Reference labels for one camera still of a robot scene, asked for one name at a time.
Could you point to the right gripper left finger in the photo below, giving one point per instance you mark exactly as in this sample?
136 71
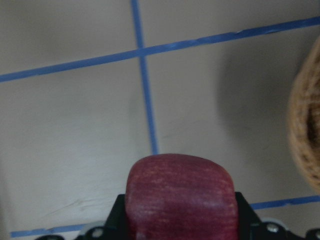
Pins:
114 228

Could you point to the wicker basket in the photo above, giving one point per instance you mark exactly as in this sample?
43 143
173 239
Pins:
304 118

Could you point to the red apple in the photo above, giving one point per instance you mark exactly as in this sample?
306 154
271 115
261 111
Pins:
180 197

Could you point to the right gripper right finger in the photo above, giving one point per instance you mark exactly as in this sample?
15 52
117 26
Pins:
251 227

